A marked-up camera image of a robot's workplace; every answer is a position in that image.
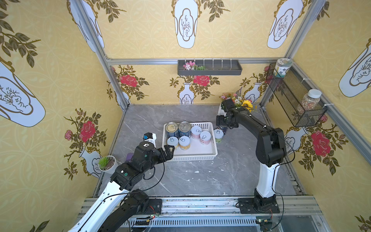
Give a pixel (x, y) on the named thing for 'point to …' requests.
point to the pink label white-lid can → (205, 137)
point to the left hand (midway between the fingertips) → (163, 148)
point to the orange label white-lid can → (184, 143)
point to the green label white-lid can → (218, 134)
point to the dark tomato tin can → (224, 129)
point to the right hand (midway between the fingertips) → (227, 121)
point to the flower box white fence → (237, 100)
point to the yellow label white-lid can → (174, 141)
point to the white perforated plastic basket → (198, 152)
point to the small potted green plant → (107, 163)
